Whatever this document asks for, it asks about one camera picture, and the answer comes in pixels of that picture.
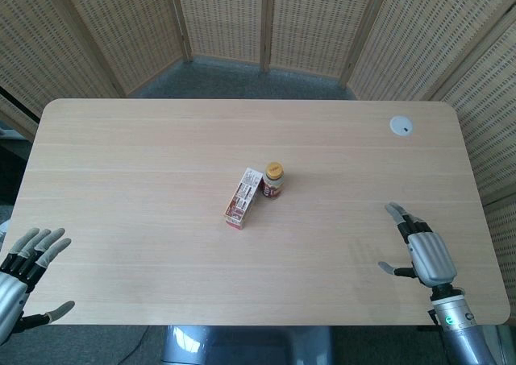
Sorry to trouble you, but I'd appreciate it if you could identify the small bottle yellow lid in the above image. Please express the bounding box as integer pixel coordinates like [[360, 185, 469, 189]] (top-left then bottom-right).
[[261, 161, 286, 200]]

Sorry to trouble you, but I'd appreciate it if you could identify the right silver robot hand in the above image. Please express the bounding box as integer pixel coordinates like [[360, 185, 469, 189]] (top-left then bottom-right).
[[377, 201, 458, 288]]

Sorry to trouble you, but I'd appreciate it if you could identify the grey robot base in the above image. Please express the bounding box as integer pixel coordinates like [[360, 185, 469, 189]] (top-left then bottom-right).
[[160, 324, 334, 365]]

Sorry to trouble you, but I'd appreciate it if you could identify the white cable grommet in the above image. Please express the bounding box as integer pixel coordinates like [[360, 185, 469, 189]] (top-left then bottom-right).
[[389, 115, 415, 137]]

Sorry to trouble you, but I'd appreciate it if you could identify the white and brown carton box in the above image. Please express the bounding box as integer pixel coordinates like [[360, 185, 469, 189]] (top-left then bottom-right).
[[223, 166, 264, 231]]

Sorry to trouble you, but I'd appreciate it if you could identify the woven bamboo folding screen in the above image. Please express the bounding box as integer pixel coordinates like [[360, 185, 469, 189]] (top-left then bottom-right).
[[0, 0, 516, 293]]

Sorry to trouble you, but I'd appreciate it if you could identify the black cable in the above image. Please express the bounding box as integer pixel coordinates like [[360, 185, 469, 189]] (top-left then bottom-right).
[[123, 325, 151, 365]]

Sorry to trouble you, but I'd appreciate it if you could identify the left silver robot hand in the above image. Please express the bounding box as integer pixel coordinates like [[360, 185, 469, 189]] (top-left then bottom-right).
[[0, 226, 77, 338]]

